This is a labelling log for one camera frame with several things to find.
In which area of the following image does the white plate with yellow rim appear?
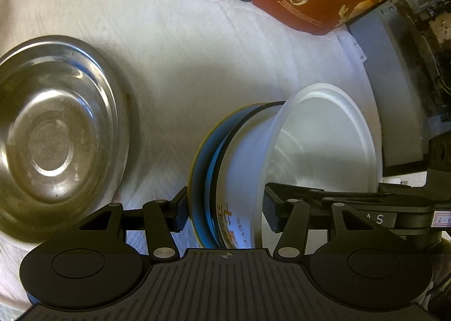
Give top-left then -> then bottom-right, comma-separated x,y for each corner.
187,103 -> 261,249

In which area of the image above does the blue enamel bowl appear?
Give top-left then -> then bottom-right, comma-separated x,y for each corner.
204,101 -> 284,249

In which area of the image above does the stainless steel bowl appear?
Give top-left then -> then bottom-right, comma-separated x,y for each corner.
1,35 -> 130,249

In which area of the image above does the white table cloth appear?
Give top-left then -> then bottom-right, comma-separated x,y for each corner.
0,0 -> 427,311

